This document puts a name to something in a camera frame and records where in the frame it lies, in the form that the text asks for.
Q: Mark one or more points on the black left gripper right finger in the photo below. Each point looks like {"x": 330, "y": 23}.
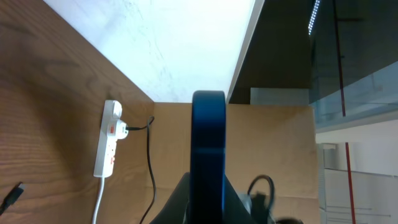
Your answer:
{"x": 234, "y": 210}

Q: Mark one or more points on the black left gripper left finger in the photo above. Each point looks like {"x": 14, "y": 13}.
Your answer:
{"x": 175, "y": 209}

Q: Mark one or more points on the blue Samsung Galaxy smartphone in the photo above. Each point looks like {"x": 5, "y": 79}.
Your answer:
{"x": 207, "y": 157}

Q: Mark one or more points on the white USB charger plug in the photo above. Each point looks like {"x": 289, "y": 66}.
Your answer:
{"x": 117, "y": 129}

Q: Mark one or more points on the white power strip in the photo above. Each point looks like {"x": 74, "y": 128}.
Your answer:
{"x": 106, "y": 149}

